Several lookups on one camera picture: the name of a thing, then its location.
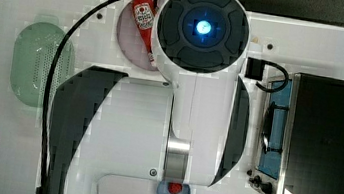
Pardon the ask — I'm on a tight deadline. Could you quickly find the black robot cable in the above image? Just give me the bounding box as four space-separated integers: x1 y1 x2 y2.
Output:
30 0 161 194

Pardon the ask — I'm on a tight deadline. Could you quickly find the black toaster oven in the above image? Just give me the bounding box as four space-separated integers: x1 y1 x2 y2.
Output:
248 73 344 194

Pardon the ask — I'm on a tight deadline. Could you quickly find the green perforated colander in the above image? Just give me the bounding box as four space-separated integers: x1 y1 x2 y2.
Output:
10 14 65 109

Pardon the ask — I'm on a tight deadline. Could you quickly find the red toy strawberry in bowl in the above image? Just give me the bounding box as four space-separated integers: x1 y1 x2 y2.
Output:
168 183 182 194

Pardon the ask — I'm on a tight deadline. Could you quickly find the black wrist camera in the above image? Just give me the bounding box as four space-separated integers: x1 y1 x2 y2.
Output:
244 58 265 80

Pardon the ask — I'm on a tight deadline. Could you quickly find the red ketchup bottle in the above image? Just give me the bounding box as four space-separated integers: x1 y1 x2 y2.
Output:
131 0 156 67

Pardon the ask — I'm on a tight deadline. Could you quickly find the grey round plate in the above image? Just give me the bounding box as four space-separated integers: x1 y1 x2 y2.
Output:
116 0 157 72

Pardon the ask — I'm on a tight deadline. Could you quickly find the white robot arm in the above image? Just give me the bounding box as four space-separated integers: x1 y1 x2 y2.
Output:
48 0 251 194

